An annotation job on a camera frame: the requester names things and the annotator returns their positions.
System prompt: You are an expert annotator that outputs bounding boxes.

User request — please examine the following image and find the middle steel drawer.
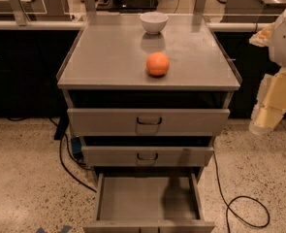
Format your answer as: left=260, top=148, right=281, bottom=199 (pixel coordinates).
left=82, top=147, right=213, bottom=167

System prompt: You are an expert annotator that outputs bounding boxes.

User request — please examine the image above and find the orange fruit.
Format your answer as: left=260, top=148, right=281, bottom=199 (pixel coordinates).
left=146, top=52, right=170, bottom=77

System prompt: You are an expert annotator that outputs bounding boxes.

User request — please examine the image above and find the top steel drawer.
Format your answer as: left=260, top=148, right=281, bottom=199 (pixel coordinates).
left=68, top=109, right=230, bottom=136

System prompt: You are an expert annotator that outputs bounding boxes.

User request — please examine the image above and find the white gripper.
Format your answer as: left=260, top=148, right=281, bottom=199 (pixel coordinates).
left=249, top=9, right=286, bottom=135

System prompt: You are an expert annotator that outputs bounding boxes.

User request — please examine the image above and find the white counter rail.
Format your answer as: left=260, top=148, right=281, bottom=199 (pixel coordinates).
left=0, top=20, right=269, bottom=32

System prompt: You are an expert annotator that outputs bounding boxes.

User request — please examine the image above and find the blue power box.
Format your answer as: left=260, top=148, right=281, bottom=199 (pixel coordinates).
left=71, top=137, right=83, bottom=159

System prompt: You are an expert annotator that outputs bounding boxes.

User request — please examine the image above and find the white ceramic bowl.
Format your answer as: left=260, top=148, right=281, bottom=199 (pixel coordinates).
left=140, top=12, right=169, bottom=34

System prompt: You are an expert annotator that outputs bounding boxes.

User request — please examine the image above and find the steel drawer cabinet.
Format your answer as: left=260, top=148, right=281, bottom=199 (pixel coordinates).
left=58, top=15, right=239, bottom=233

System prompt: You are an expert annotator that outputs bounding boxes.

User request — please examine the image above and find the black cable right floor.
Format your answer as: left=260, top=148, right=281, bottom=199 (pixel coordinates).
left=212, top=150, right=271, bottom=233

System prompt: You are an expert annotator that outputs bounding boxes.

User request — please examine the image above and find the open bottom steel drawer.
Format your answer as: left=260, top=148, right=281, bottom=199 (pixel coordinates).
left=83, top=173, right=215, bottom=233

